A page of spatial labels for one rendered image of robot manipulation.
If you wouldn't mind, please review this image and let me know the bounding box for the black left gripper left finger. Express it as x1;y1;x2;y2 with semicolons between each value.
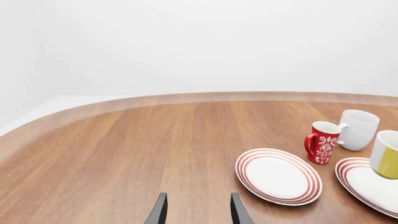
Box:
143;192;168;224

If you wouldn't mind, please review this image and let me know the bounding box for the yellow and white mug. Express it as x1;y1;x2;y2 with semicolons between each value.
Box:
369;129;398;180

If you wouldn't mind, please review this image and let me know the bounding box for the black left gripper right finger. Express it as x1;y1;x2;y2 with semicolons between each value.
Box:
230;192;255;224

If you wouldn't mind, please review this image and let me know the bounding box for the white plate with red rings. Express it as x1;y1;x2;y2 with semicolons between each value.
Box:
335;157;398;220
234;147;323;207

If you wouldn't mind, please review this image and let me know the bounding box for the red mug with white pattern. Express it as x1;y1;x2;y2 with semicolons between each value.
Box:
303;121;342;166

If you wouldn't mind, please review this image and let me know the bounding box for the plain white mug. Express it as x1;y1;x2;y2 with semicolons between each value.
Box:
336;109;381;152

